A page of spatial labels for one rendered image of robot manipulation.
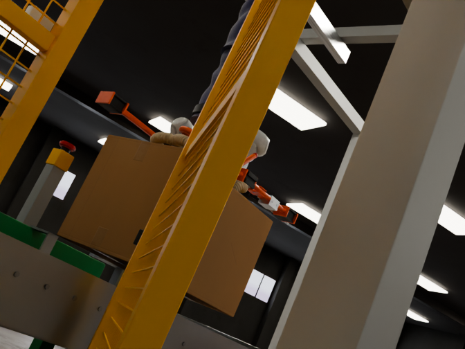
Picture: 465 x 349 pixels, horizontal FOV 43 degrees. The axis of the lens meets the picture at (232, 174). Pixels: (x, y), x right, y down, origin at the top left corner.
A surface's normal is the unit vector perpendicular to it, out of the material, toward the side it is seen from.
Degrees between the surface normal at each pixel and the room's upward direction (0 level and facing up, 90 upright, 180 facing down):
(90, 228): 90
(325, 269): 90
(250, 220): 90
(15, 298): 90
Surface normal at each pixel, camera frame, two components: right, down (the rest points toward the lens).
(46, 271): 0.73, 0.13
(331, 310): -0.55, -0.46
